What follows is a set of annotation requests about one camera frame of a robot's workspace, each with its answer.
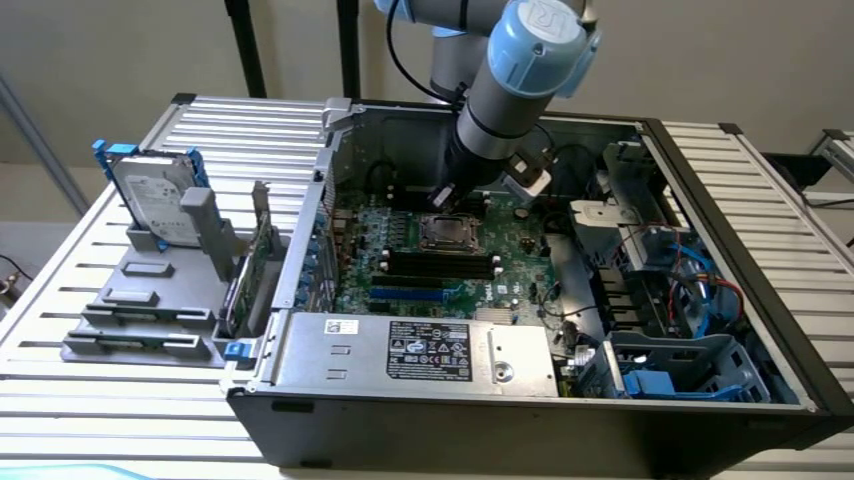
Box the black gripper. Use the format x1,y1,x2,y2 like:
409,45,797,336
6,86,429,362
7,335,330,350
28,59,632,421
426,139,513,212

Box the CPU socket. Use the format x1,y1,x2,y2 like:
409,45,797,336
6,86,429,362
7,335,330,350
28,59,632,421
414,212,488,255

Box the blue expansion slot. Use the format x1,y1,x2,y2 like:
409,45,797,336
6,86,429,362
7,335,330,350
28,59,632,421
369,286,447,302

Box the green motherboard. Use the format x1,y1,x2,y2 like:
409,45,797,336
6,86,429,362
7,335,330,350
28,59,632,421
325,192,606,362

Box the black RAM slots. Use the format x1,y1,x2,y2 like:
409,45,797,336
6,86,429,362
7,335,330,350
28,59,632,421
385,248,501,282

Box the metal disk bay cage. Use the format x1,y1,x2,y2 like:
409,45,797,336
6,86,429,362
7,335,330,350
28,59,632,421
570,142,710,274

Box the silver chipset heatsink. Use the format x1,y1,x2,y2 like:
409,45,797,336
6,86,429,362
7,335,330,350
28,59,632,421
476,306,521,327

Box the green graphics card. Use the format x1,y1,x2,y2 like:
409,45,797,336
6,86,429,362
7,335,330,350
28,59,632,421
218,180,279,337

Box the silver power supply unit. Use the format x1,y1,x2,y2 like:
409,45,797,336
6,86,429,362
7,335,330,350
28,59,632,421
265,312,561,400

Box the hard disk in blue caddy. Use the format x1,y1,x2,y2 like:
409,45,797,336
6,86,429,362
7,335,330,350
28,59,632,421
91,139,210,252

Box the black box on side table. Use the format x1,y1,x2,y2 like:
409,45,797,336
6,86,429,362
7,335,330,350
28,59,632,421
764,151,834,190

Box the black open PC case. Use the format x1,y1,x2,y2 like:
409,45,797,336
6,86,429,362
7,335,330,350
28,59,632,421
225,97,854,470

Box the grey parts rack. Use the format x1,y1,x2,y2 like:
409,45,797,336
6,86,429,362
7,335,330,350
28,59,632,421
59,187,295,370

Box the green RAM stick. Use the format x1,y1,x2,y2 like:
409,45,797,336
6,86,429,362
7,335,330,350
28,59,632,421
83,307,210,326
65,332,203,357

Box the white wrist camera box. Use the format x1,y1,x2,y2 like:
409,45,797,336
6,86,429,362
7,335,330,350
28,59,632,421
504,153,554,202

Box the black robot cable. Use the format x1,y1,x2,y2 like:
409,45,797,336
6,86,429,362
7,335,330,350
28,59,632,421
385,0,467,109

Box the black vertical post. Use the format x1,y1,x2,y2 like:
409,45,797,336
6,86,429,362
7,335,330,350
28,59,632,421
223,0,270,99
335,0,363,100

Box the blue wire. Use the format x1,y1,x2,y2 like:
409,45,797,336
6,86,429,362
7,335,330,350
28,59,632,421
670,242,726,341

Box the red wire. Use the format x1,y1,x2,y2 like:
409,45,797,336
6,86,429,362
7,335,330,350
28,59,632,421
613,227,746,326

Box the blue plastic disk bracket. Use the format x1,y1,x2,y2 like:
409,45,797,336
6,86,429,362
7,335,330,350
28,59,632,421
617,368,677,400

